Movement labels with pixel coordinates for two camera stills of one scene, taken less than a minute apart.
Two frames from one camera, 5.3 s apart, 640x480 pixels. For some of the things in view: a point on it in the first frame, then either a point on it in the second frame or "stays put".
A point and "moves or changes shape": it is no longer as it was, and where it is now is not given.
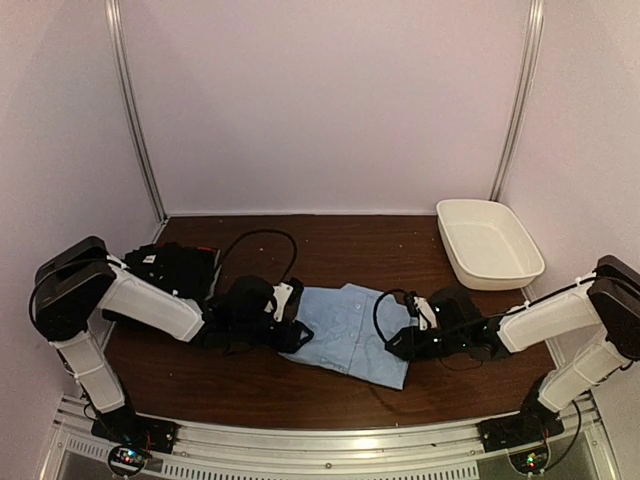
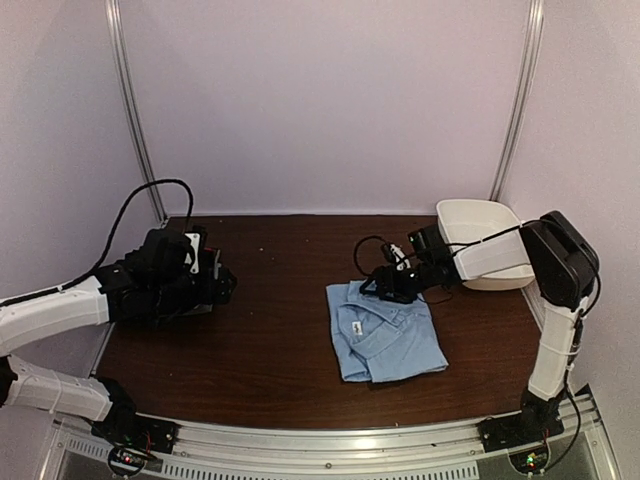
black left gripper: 287,340 → 222,291
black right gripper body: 451,341 → 407,288
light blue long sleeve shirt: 351,327 moves or changes shape
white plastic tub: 487,244 stays put
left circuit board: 127,459 stays put
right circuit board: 530,461 stays put
